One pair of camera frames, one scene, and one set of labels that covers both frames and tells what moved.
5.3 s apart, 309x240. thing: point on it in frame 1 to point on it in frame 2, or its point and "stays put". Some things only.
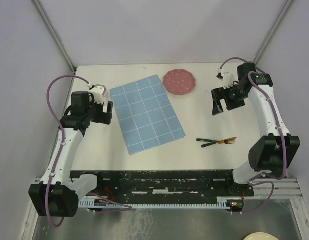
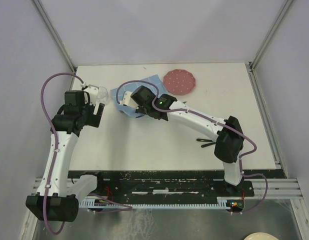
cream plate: [260, 236] stays put
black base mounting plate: [168, 185] stays put
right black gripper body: [233, 92] to [142, 110]
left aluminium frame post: [53, 34] stays put
